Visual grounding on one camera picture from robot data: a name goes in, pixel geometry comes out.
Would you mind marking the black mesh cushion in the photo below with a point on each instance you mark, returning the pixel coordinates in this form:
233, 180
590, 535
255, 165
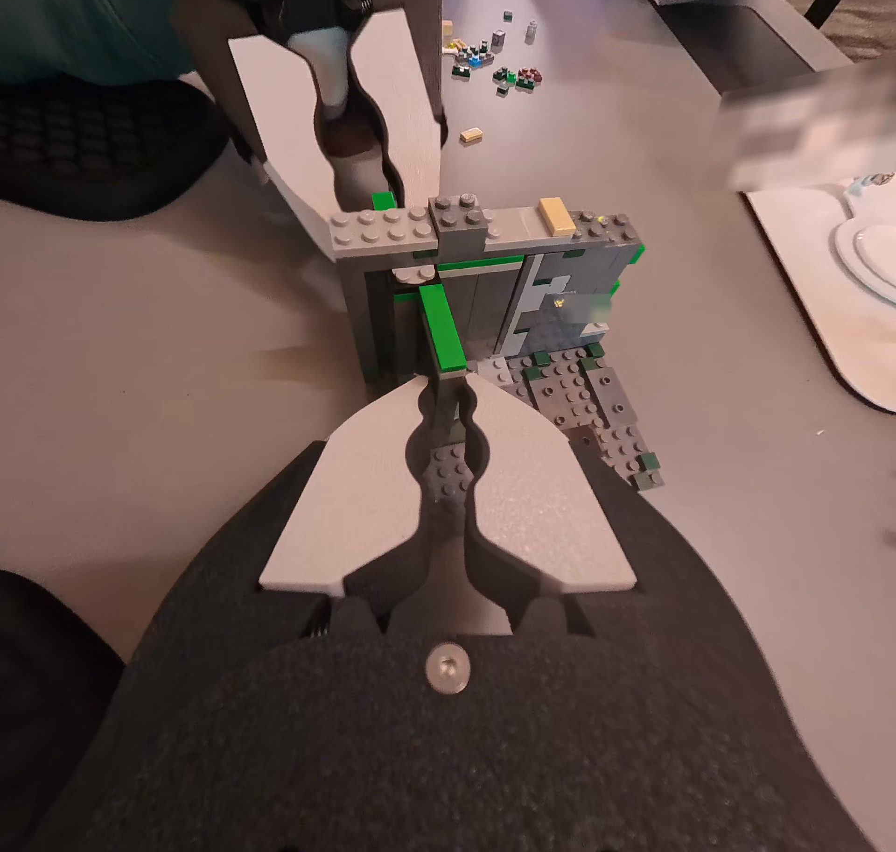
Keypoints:
91, 152

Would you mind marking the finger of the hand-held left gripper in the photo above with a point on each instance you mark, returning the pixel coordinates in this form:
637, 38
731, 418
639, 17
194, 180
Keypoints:
280, 110
402, 96

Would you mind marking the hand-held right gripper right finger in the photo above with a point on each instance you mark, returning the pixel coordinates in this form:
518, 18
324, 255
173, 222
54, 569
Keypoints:
546, 516

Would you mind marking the white round raised holder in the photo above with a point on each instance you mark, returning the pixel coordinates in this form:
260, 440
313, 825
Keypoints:
868, 250

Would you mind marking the white flat board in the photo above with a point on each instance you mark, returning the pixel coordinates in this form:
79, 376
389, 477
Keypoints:
805, 292

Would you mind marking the person's teal clothing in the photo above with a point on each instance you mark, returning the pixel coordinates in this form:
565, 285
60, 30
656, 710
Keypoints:
77, 11

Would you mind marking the tan flat toy tile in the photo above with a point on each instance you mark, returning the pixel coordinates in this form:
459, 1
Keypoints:
472, 135

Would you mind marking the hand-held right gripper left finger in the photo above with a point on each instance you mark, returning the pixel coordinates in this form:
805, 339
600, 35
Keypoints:
336, 516

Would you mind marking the pile of small loose bricks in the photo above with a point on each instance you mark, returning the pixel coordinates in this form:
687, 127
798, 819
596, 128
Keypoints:
500, 61

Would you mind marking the grey toy brick model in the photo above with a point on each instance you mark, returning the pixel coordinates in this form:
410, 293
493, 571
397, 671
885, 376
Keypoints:
560, 376

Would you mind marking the green toy brick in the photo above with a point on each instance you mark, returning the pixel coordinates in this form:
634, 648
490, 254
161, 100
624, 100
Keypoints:
442, 327

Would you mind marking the dark rounded object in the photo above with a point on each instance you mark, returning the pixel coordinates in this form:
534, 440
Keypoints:
49, 691

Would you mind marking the light grey studded brick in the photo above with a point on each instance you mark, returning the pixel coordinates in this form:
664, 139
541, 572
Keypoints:
381, 232

